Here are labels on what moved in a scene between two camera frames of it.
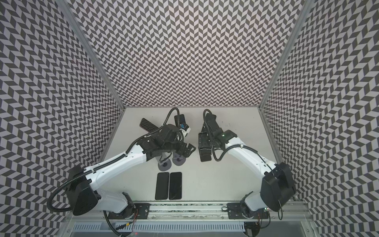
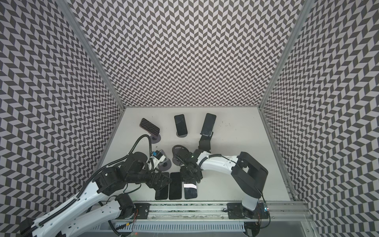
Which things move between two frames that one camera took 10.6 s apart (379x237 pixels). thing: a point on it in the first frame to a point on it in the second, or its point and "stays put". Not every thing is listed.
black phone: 175,185 stays put
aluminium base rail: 207,211 stays put
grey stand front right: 178,160 stays put
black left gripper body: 170,147 to 139,178
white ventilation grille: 159,227 stays put
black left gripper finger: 181,148 to 156,176
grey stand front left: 164,164 stays put
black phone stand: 162,186 stays put
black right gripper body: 211,137 to 185,174
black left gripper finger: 189,150 to 162,181
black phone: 179,119 stays put
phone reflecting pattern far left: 147,125 stays put
